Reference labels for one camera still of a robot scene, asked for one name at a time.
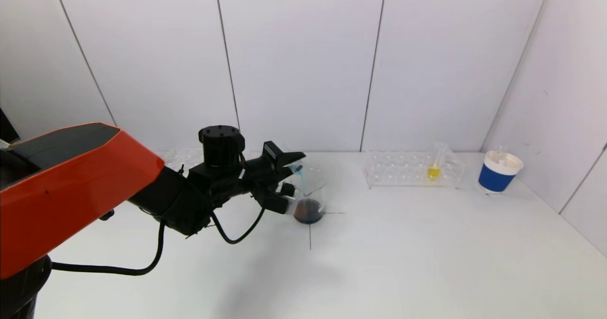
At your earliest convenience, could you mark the clear glass beaker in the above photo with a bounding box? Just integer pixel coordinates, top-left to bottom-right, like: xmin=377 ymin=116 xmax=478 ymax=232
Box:
xmin=290 ymin=168 xmax=327 ymax=225

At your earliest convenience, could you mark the clear acrylic test tube rack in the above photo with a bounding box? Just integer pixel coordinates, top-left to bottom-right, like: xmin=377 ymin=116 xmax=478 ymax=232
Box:
xmin=363 ymin=149 xmax=465 ymax=190
xmin=163 ymin=149 xmax=205 ymax=172

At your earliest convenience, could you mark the test tube with yellow pigment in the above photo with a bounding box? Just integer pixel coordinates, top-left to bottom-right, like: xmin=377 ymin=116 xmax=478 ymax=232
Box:
xmin=425 ymin=143 xmax=449 ymax=182

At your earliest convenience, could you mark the blue white paper cup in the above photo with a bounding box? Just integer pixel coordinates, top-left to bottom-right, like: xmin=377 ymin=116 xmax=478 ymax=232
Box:
xmin=478 ymin=151 xmax=524 ymax=195

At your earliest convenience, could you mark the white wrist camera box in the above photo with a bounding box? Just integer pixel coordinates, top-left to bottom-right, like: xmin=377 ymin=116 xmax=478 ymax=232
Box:
xmin=262 ymin=182 xmax=298 ymax=215

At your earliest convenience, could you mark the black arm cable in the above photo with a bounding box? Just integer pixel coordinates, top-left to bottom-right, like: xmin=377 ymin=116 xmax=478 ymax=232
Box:
xmin=50 ymin=221 xmax=166 ymax=276

